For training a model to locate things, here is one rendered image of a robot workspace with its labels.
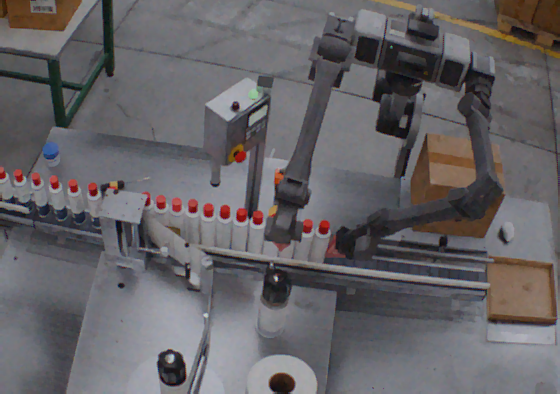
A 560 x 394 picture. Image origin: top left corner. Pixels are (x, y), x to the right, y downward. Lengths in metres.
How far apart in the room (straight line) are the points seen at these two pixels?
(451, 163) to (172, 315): 1.08
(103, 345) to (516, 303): 1.47
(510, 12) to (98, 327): 3.94
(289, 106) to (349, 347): 2.11
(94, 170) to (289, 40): 2.22
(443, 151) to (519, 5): 2.85
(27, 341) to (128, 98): 2.20
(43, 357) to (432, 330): 1.33
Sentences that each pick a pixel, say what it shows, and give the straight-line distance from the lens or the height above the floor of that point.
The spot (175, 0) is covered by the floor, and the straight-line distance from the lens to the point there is 4.96.
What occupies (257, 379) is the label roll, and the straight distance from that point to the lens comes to 2.04.
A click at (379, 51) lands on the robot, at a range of 2.32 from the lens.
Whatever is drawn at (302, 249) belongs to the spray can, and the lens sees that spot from 2.34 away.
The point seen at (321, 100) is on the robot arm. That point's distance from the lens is 1.83.
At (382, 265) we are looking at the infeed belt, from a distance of 2.47.
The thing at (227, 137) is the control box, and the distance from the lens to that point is 2.02.
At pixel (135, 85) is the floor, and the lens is 4.28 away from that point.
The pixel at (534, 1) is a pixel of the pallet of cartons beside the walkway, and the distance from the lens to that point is 5.23.
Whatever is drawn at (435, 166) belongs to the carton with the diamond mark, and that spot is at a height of 1.12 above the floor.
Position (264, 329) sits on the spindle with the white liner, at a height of 0.92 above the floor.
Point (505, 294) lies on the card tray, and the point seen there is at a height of 0.83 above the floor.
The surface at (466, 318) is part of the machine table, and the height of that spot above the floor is 0.83.
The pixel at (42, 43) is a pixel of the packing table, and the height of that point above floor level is 0.78.
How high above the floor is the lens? 2.88
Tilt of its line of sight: 50 degrees down
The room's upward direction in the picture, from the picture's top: 9 degrees clockwise
